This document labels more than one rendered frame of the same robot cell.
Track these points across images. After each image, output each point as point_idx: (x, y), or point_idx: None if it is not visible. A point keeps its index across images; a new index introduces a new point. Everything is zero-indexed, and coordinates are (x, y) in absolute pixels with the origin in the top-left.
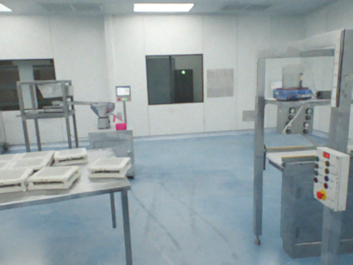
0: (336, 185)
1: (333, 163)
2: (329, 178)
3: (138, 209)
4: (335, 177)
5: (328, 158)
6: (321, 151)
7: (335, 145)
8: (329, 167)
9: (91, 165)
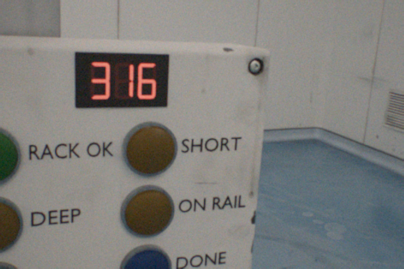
0: (249, 264)
1: (220, 124)
2: (172, 257)
3: None
4: (237, 220)
5: (150, 104)
6: (38, 67)
7: (50, 3)
8: (169, 172)
9: None
